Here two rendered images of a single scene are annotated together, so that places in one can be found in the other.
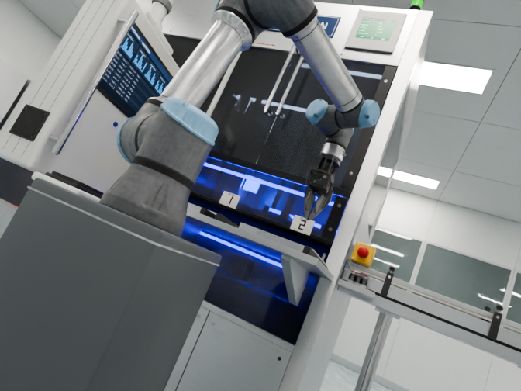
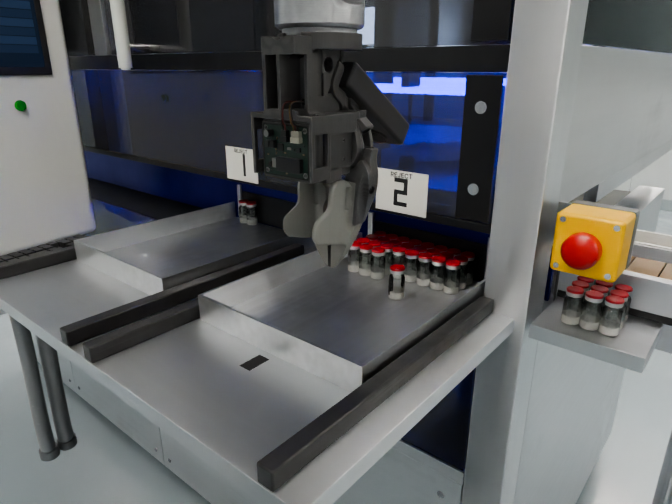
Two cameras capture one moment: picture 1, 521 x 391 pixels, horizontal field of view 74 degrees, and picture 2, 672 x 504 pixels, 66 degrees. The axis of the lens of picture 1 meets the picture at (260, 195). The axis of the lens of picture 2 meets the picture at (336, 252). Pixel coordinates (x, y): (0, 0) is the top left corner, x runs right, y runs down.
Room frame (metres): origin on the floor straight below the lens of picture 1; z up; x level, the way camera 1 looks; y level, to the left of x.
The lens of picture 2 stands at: (0.63, -0.31, 1.19)
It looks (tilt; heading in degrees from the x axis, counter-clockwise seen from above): 20 degrees down; 16
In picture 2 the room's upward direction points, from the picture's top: straight up
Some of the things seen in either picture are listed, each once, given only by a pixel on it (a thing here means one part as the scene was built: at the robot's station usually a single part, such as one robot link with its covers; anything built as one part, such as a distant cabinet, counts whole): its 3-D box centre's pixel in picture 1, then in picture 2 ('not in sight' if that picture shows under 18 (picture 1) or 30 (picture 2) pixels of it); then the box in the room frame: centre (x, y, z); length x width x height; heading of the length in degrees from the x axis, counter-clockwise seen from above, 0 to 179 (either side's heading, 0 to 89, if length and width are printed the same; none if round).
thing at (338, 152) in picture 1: (332, 154); (322, 7); (1.08, -0.17, 1.23); 0.08 x 0.08 x 0.05
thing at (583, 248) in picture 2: (363, 252); (582, 250); (1.23, -0.42, 0.99); 0.04 x 0.04 x 0.04; 67
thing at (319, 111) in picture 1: (327, 117); not in sight; (1.00, -0.10, 1.31); 0.11 x 0.11 x 0.08; 39
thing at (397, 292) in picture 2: not in sight; (396, 283); (1.29, -0.21, 0.90); 0.02 x 0.02 x 0.04
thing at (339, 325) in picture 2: (285, 250); (360, 291); (1.26, -0.16, 0.90); 0.34 x 0.26 x 0.04; 157
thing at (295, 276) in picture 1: (290, 283); not in sight; (1.15, -0.20, 0.80); 0.34 x 0.03 x 0.13; 157
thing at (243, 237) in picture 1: (236, 237); (240, 293); (1.26, 0.02, 0.87); 0.70 x 0.48 x 0.02; 67
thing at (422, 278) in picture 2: not in sight; (404, 264); (1.36, -0.20, 0.90); 0.18 x 0.02 x 0.05; 67
